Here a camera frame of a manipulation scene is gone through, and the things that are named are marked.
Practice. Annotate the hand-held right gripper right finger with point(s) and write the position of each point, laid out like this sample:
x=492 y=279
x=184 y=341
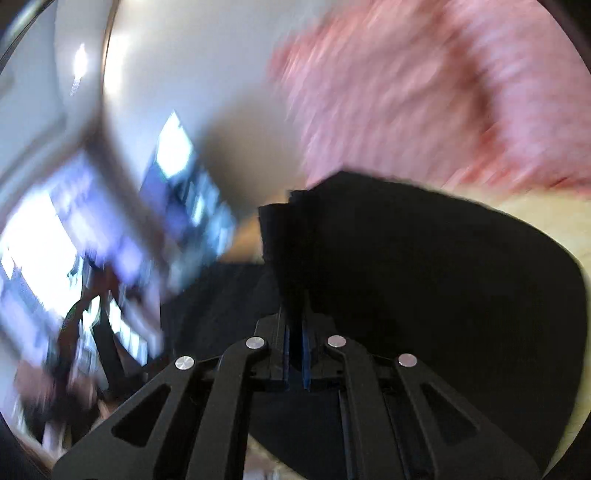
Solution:
x=317 y=356

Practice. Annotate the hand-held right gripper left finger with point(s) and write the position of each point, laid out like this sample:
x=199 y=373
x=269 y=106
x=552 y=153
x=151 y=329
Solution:
x=275 y=351

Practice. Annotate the black pants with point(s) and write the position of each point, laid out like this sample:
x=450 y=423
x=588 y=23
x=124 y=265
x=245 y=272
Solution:
x=415 y=267

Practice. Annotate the pink striped cloth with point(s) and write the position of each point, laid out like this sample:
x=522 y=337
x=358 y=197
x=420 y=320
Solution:
x=415 y=92

